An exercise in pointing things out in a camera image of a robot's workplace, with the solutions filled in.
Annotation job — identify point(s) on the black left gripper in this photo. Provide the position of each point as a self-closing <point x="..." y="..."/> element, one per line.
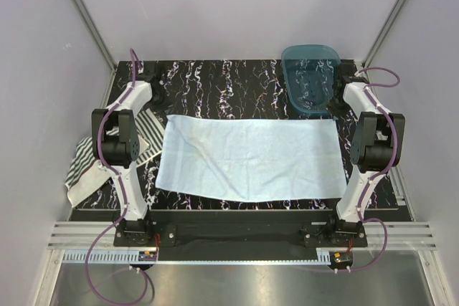
<point x="162" y="89"/>

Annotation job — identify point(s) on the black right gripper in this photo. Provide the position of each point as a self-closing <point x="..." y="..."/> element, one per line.
<point x="338" y="112"/>

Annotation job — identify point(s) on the light blue towel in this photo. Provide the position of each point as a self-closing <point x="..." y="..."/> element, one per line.
<point x="252" y="160"/>

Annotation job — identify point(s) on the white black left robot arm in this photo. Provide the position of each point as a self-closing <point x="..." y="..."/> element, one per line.
<point x="116" y="144"/>

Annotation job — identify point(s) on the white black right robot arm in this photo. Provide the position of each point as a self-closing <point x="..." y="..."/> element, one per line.
<point x="375" y="148"/>

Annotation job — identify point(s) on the teal transparent plastic bin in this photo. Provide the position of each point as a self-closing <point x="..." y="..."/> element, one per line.
<point x="309" y="72"/>

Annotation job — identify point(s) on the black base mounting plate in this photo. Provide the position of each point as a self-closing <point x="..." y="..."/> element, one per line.
<point x="265" y="216"/>

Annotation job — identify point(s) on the aluminium front rail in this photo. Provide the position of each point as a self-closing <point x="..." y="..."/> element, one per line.
<point x="396" y="235"/>

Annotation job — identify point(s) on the white slotted cable duct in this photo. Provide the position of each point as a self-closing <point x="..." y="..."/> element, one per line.
<point x="219" y="256"/>

